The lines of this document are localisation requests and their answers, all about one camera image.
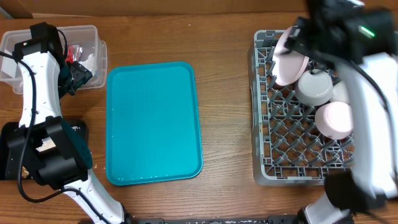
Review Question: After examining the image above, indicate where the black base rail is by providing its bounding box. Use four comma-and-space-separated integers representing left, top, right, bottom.
136, 215, 298, 224

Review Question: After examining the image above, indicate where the brown cardboard backdrop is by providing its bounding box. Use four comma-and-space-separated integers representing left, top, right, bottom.
1, 0, 307, 18

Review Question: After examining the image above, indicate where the grey metal bowl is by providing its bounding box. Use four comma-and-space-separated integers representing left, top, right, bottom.
295, 69, 333, 106

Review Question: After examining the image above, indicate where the large white plate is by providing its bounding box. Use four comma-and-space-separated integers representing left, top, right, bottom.
272, 27, 309, 86

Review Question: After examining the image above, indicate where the black plastic tray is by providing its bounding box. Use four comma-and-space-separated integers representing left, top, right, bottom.
1, 119, 89, 180

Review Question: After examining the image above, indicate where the clear plastic bin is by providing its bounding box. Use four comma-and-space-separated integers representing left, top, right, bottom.
1, 25, 108, 95

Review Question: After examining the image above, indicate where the grey dishwasher rack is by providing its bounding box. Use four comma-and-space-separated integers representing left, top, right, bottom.
248, 30, 355, 185

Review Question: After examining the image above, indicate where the brown food scrap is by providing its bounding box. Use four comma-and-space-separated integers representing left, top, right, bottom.
21, 167, 29, 179

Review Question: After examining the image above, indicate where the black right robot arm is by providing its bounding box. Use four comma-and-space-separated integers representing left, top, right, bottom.
286, 1, 397, 223

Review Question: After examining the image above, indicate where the white paper cup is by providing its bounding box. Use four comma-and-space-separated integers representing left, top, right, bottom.
330, 81, 349, 104

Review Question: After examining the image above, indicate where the white napkin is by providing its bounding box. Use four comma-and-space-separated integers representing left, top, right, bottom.
79, 54, 95, 73

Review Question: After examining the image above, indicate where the red snack wrapper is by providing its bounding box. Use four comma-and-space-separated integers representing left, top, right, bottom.
66, 45, 83, 63

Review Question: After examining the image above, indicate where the teal plastic tray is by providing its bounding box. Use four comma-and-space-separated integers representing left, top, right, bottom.
106, 62, 203, 186

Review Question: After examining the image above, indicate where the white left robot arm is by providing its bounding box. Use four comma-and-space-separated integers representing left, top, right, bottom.
1, 22, 133, 223

